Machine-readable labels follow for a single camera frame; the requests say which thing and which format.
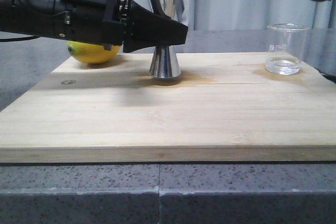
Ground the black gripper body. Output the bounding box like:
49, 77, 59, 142
60, 0, 129, 50

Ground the steel hourglass jigger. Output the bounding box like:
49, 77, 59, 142
150, 0, 181, 79

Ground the clear glass beaker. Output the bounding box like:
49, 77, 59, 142
265, 23, 310, 76

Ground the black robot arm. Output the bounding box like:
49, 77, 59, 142
1, 0, 188, 53

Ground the yellow lemon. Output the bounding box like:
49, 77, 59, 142
67, 41, 121, 64

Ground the grey curtain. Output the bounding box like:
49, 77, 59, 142
0, 0, 336, 33

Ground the light wooden cutting board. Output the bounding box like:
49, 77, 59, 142
1, 52, 335, 163

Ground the black cable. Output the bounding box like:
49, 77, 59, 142
0, 35, 40, 42

